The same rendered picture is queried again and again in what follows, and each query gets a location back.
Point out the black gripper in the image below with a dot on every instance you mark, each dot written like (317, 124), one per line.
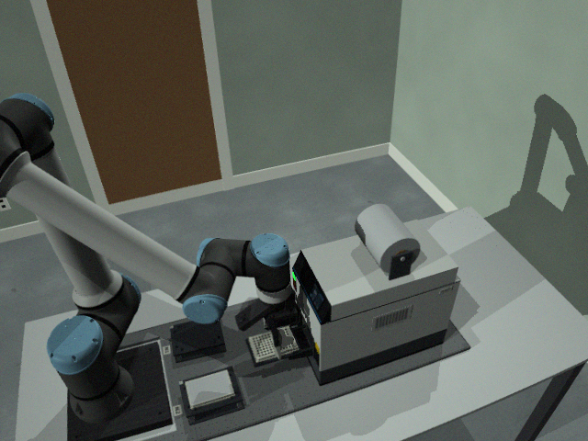
(282, 315)

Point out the grey cylinder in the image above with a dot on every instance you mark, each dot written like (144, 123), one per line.
(384, 235)

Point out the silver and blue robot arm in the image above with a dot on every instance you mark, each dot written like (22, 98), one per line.
(83, 353)

